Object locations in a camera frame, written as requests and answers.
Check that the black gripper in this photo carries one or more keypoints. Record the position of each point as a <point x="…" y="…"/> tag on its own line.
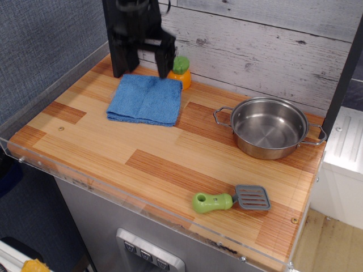
<point x="138" y="25"/>

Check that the orange toy carrot green top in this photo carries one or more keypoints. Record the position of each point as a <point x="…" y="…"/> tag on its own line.
<point x="181" y="71"/>

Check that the blue cloth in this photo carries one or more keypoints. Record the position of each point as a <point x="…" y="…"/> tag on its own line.
<point x="146" y="99"/>

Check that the stainless steel pot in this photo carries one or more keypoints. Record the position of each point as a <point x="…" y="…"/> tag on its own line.
<point x="269" y="128"/>

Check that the clear acrylic table guard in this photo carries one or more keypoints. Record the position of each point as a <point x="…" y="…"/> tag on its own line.
<point x="142" y="178"/>

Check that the silver dispenser button panel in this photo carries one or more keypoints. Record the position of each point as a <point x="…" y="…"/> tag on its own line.
<point x="131" y="243"/>

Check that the white ribbed box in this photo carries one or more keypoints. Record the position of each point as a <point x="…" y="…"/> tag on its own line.
<point x="337" y="192"/>

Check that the yellow object bottom left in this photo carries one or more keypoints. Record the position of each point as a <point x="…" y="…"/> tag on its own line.
<point x="34" y="266"/>

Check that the toy spatula green handle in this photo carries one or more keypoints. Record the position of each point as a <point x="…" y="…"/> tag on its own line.
<point x="248" y="197"/>

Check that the dark right upright post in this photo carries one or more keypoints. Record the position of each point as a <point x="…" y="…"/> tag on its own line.
<point x="344" y="81"/>

